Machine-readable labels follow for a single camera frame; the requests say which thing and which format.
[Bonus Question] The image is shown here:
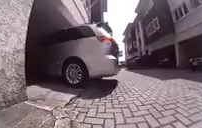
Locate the silver minivan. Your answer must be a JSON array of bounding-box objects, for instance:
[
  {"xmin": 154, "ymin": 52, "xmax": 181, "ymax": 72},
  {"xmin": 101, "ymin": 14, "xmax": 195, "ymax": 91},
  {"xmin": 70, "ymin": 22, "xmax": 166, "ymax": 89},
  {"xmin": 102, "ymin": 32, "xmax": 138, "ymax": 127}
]
[{"xmin": 42, "ymin": 21, "xmax": 120, "ymax": 88}]

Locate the dark car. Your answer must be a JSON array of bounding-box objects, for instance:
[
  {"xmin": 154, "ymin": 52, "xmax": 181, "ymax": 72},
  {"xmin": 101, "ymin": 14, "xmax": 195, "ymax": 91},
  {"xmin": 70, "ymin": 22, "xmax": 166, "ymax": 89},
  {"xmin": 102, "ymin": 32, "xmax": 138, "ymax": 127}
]
[{"xmin": 126, "ymin": 55, "xmax": 159, "ymax": 70}]

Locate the grey brick paved road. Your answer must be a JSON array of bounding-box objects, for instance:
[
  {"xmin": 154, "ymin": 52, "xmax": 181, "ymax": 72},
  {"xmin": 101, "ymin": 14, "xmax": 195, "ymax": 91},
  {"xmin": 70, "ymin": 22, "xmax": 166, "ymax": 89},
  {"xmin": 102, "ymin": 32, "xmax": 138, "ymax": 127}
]
[{"xmin": 52, "ymin": 67, "xmax": 202, "ymax": 128}]

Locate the pale concrete slab ground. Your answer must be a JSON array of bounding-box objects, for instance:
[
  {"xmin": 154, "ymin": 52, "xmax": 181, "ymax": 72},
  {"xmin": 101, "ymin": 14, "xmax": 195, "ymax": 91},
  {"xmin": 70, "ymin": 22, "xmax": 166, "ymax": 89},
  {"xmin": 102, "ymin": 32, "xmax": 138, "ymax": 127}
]
[{"xmin": 0, "ymin": 79, "xmax": 87, "ymax": 128}]

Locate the row of grey buildings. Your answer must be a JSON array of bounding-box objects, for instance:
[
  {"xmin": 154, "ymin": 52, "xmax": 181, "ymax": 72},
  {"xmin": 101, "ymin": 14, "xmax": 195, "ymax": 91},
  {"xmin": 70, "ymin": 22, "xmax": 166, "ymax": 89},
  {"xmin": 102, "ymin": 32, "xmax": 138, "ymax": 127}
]
[{"xmin": 122, "ymin": 0, "xmax": 202, "ymax": 70}]

